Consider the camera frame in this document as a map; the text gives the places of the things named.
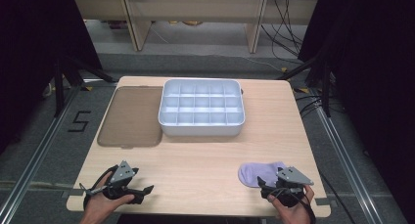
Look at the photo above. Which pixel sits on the person's left hand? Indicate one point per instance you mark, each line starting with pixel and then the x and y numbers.
pixel 101 207

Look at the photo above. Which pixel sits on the aluminium floor rail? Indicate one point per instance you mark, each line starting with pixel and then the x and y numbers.
pixel 36 155
pixel 345 158

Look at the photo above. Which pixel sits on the person's right hand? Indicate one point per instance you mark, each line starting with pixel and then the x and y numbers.
pixel 293 212

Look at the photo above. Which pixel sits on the white compartment organizer box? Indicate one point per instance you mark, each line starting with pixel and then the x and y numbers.
pixel 201 127

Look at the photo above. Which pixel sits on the beige desk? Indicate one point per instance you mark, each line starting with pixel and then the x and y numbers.
pixel 195 8

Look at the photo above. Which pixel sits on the black metal stand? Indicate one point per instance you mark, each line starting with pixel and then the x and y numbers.
pixel 65 80
pixel 321 83

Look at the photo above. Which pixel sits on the purple sock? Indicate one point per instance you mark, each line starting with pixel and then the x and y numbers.
pixel 257 173

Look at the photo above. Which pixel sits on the translucent brown plastic lid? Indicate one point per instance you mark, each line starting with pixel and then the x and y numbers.
pixel 133 119

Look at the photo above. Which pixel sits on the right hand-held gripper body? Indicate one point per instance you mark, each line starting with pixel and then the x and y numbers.
pixel 292 181

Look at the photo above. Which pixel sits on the dark curtain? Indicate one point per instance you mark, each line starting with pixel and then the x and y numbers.
pixel 29 54
pixel 375 70

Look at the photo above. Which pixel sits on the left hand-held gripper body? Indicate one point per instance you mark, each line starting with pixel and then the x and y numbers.
pixel 121 178

